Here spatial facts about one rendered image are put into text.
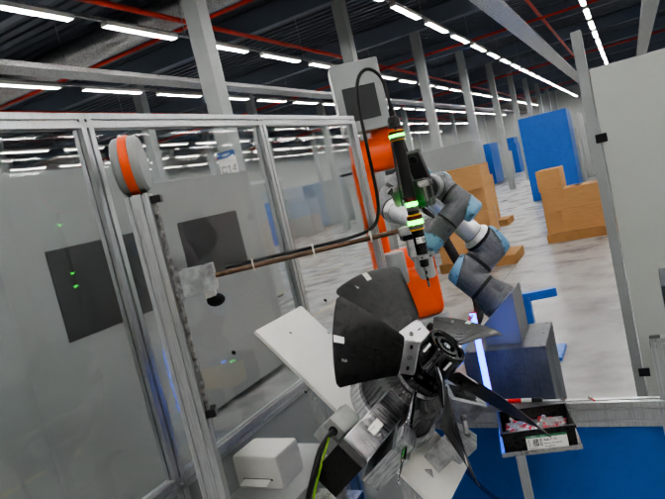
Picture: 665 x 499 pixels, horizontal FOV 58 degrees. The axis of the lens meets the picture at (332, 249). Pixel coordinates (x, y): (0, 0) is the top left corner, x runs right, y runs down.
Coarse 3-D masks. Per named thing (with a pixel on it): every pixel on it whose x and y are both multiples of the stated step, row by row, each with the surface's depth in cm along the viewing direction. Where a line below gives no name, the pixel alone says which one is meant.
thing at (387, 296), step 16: (368, 272) 184; (384, 272) 185; (400, 272) 186; (352, 288) 180; (368, 288) 180; (384, 288) 179; (400, 288) 180; (368, 304) 176; (384, 304) 176; (400, 304) 175; (384, 320) 173; (400, 320) 172
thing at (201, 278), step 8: (200, 264) 166; (208, 264) 160; (176, 272) 160; (184, 272) 159; (192, 272) 159; (200, 272) 160; (208, 272) 160; (176, 280) 160; (184, 280) 159; (192, 280) 160; (200, 280) 160; (208, 280) 160; (216, 280) 162; (184, 288) 159; (192, 288) 160; (200, 288) 160; (208, 288) 160; (216, 288) 160; (184, 296) 160
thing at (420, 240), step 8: (392, 112) 166; (392, 120) 165; (392, 128) 169; (416, 232) 168; (424, 232) 170; (416, 240) 169; (424, 240) 169; (416, 248) 170; (424, 248) 169; (424, 264) 170
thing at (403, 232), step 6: (402, 228) 168; (408, 228) 168; (402, 234) 168; (408, 234) 168; (402, 240) 169; (408, 240) 168; (408, 246) 169; (414, 246) 168; (408, 252) 171; (414, 252) 169; (432, 252) 168; (414, 258) 169; (420, 258) 167; (426, 258) 167
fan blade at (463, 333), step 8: (440, 320) 196; (448, 320) 195; (456, 320) 195; (464, 320) 195; (432, 328) 191; (440, 328) 190; (448, 328) 189; (456, 328) 188; (464, 328) 187; (472, 328) 188; (480, 328) 189; (488, 328) 190; (456, 336) 180; (464, 336) 180; (472, 336) 180; (480, 336) 181; (488, 336) 182
